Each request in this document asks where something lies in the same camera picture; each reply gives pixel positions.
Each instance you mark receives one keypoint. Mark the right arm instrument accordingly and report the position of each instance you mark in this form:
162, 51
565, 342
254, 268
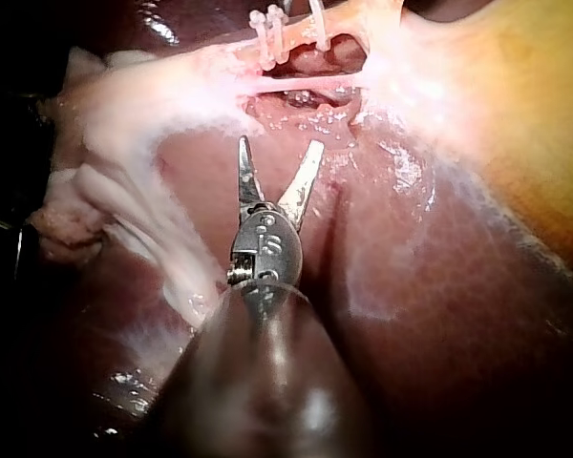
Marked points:
267, 248

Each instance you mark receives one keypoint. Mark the right arm instrument jaw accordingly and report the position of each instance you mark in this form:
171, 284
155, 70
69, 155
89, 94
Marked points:
246, 176
300, 186

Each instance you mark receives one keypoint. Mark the dark right arm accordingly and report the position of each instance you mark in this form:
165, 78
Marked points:
267, 381

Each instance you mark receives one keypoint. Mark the pale fatty tissue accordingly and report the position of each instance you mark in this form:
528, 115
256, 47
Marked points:
124, 214
172, 114

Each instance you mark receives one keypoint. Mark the white clip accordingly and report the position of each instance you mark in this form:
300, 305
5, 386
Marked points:
277, 33
261, 38
321, 24

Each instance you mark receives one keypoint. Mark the dark red liver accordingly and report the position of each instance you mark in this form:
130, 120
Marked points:
410, 286

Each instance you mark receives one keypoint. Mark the gallbladder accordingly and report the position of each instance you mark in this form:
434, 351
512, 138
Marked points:
515, 95

